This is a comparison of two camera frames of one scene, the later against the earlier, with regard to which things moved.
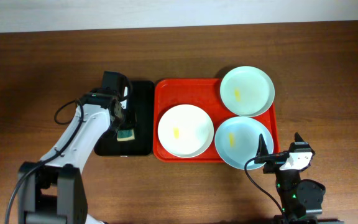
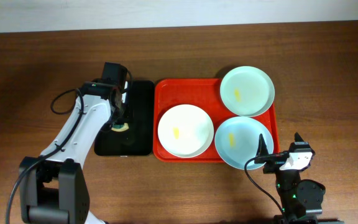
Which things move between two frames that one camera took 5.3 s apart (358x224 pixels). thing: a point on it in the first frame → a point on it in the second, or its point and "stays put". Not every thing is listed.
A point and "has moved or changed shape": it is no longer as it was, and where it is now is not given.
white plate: [186, 130] stays put
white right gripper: [262, 149] stays put
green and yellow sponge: [125, 135] has moved or changed shape
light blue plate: [237, 140] stays put
